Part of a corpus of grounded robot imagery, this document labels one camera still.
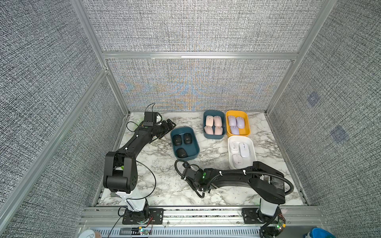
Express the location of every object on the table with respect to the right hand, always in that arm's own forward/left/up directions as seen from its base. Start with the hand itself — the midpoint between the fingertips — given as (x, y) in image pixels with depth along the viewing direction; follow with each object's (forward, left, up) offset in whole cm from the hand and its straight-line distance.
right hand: (193, 175), depth 86 cm
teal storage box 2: (+47, -22, +2) cm, 52 cm away
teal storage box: (+17, 0, -2) cm, 17 cm away
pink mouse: (+33, -12, 0) cm, 35 cm away
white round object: (-27, +47, +5) cm, 55 cm away
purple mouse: (+33, -30, -1) cm, 45 cm away
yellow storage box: (+31, -37, -2) cm, 48 cm away
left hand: (+26, +11, +14) cm, 31 cm away
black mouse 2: (+25, +3, +1) cm, 25 cm away
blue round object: (-27, -52, +8) cm, 60 cm away
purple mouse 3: (+39, -36, 0) cm, 53 cm away
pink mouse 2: (+31, -18, +1) cm, 36 cm away
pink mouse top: (+40, -19, +1) cm, 45 cm away
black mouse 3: (+14, +7, 0) cm, 16 cm away
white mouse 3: (+17, -27, +1) cm, 32 cm away
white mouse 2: (+16, -33, 0) cm, 37 cm away
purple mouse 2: (+40, -30, +1) cm, 50 cm away
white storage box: (+9, -35, -2) cm, 36 cm away
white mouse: (+8, -27, +2) cm, 28 cm away
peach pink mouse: (+41, -13, +1) cm, 43 cm away
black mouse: (+24, +10, 0) cm, 26 cm away
